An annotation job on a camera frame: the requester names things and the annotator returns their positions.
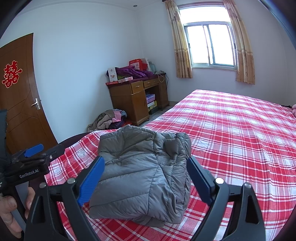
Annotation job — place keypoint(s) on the white upright box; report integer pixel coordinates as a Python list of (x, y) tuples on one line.
[(112, 74)]

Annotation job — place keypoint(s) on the grey puffer jacket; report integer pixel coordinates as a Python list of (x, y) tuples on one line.
[(138, 173)]

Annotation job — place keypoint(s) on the beige patterned curtain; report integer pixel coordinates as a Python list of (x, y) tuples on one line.
[(242, 51), (179, 46)]

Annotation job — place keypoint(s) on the pink folded quilt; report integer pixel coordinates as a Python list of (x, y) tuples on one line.
[(294, 110)]

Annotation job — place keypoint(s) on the pale blue plastic bottle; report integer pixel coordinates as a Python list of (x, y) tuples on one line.
[(153, 66)]

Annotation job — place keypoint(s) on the flat pink box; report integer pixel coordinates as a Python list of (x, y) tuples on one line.
[(125, 80)]

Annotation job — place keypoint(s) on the dark bed footboard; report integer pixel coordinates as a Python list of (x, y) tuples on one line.
[(71, 140)]

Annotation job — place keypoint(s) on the brown wooden door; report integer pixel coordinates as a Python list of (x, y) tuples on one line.
[(23, 115)]

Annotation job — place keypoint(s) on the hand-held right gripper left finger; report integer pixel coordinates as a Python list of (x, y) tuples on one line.
[(92, 180)]

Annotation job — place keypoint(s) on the pile of clothes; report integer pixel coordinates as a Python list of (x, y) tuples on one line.
[(106, 120)]

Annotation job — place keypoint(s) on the purple garment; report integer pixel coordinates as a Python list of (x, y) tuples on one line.
[(134, 71)]

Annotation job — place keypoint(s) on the brown wooden desk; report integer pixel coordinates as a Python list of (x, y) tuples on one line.
[(124, 104)]

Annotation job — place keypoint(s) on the red cardboard box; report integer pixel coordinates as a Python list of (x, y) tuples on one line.
[(137, 63)]

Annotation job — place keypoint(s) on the yellow white box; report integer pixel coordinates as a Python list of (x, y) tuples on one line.
[(152, 104)]

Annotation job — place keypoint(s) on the bed with red plaid sheet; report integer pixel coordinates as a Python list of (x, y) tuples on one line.
[(231, 139)]

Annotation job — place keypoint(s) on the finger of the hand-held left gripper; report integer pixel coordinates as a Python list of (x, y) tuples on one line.
[(33, 150), (55, 153)]

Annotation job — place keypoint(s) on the red paper door decoration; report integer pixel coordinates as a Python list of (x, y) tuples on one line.
[(11, 74)]

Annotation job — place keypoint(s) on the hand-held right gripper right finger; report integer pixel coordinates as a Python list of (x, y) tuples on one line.
[(200, 180)]

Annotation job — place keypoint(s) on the person's left hand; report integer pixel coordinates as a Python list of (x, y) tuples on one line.
[(8, 208)]

